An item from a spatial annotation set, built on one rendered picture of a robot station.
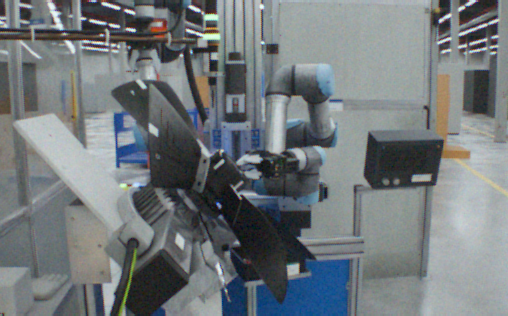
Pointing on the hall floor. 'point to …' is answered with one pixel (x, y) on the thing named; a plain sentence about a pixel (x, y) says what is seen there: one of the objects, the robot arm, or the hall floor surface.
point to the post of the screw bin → (250, 301)
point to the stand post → (93, 300)
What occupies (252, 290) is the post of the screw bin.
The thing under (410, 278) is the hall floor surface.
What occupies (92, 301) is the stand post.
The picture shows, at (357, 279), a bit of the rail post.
